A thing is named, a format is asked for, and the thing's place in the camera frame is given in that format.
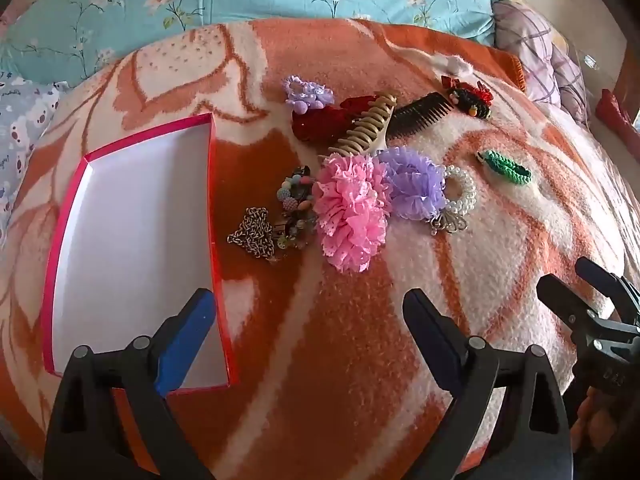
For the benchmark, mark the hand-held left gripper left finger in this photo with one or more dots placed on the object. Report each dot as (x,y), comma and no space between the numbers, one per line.
(186,342)

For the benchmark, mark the black comb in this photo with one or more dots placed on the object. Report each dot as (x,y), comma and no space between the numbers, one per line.
(417,116)

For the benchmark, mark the purple cartoon scrunchie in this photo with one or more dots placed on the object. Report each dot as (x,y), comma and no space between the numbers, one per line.
(307,94)

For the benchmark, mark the red velvet hair bow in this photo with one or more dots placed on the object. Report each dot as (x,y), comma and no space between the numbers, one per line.
(325,119)

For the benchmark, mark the person's right hand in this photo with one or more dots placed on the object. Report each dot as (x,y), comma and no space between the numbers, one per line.
(586,425)

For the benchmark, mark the red cardboard box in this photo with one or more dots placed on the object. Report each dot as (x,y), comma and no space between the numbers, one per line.
(135,255)

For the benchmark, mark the orange and white blanket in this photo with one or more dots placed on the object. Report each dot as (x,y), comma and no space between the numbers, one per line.
(350,360)

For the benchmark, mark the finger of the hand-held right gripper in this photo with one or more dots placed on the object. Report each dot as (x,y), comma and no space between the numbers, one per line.
(602,277)
(562,297)

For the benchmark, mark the beige claw hair clip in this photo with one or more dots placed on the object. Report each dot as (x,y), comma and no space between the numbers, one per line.
(362,127)

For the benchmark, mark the blue bear print pillow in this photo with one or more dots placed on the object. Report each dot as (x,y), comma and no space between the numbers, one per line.
(20,125)

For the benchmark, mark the green knitted hair clip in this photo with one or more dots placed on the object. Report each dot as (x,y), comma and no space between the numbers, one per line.
(505,167)

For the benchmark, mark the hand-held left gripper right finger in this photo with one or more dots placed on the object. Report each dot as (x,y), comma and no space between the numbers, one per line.
(434,342)

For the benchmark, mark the red cloth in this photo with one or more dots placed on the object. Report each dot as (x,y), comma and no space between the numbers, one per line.
(617,112)

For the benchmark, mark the purple plaid pillow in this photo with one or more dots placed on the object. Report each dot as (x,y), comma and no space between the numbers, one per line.
(545,55)

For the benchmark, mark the red and black hair clip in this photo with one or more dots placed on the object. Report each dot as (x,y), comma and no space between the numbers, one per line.
(467,96)

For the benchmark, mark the purple chiffon scrunchie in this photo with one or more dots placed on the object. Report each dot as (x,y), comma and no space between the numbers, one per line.
(412,182)

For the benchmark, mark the pink chiffon scrunchie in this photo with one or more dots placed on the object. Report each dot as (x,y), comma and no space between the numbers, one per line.
(352,210)

